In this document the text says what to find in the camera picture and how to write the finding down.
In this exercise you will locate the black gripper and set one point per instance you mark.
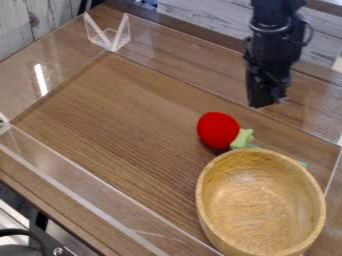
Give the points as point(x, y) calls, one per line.
point(272, 50)

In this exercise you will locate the red plush tomato toy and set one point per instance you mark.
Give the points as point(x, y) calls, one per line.
point(220, 132)

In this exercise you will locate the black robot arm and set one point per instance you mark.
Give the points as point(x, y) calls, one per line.
point(270, 13)

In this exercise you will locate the green cloth piece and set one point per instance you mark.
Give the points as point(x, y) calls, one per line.
point(254, 146)

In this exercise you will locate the wooden oval bowl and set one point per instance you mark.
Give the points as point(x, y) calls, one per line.
point(259, 203)

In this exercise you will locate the clear acrylic tray wall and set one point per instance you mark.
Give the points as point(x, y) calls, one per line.
point(99, 145)

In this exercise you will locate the clear acrylic corner bracket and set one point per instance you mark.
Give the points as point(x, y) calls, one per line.
point(108, 38)

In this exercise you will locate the black metal table mount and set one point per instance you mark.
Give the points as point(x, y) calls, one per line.
point(49, 245)

